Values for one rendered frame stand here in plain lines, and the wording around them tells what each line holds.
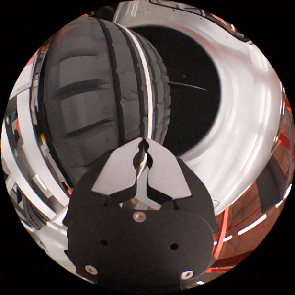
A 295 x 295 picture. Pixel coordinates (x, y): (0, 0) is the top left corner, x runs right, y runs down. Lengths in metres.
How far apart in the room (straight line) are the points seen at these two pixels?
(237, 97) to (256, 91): 0.11
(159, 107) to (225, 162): 0.38
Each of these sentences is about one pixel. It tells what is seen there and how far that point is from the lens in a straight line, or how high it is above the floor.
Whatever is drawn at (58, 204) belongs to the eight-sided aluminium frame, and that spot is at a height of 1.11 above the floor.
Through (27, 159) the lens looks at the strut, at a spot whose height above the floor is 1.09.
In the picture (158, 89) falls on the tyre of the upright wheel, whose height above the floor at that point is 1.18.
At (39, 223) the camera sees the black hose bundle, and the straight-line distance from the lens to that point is 0.32.
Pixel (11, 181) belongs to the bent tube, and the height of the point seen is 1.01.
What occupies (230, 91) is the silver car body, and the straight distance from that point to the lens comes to 0.40.
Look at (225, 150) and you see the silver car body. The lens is 0.45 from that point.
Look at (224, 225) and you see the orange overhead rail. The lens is 3.83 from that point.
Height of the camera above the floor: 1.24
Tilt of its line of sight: 22 degrees down
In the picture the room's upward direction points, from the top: 107 degrees clockwise
